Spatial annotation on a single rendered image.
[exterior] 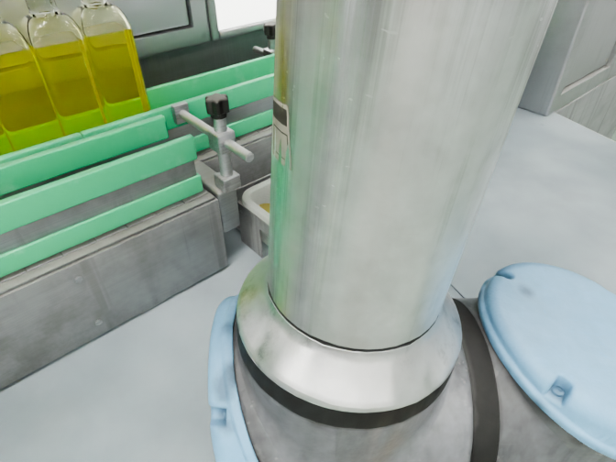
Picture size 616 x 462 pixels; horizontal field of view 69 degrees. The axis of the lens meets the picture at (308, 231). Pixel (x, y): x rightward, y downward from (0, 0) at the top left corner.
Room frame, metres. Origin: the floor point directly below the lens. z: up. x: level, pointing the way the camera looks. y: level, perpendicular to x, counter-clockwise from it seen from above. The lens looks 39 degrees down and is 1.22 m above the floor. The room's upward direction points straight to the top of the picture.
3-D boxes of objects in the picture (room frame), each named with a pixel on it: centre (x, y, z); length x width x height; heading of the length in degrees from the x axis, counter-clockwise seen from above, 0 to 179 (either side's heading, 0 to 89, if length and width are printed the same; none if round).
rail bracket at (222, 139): (0.52, 0.12, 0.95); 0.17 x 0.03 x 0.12; 41
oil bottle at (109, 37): (0.57, 0.25, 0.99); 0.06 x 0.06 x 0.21; 41
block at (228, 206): (0.53, 0.14, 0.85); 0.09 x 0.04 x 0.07; 41
